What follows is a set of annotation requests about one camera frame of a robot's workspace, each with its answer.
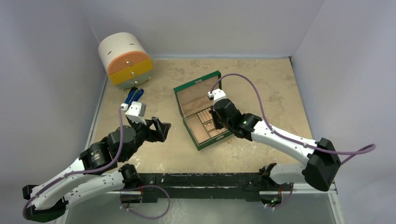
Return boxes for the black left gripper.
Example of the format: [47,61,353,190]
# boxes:
[123,116,170,161]

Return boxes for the beige removable jewelry tray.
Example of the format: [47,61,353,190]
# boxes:
[197,108,223,137]

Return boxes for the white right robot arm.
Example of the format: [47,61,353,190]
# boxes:
[210,98,341,191]

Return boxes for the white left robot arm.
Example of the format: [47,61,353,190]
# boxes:
[22,117,171,223]

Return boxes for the green jewelry box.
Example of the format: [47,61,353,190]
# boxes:
[173,71,231,151]

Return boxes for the blue hand tool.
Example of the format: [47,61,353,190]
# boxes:
[124,87,144,105]

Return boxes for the white round drawer cabinet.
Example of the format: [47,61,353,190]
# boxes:
[98,32,153,89]

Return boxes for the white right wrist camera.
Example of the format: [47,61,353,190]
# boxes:
[207,89,226,104]

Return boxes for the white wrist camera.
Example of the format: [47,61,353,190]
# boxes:
[120,101,147,125]
[207,89,226,104]

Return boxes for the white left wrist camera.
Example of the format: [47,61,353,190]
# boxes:
[120,101,147,125]

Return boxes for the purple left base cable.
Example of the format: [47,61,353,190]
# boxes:
[119,183,172,220]

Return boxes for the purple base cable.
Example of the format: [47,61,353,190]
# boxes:
[263,182,293,211]
[119,183,172,220]

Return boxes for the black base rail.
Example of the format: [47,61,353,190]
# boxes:
[110,172,293,204]

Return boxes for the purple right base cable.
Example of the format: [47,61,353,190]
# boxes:
[263,182,293,211]

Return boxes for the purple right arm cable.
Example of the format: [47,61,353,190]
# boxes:
[210,73,377,166]

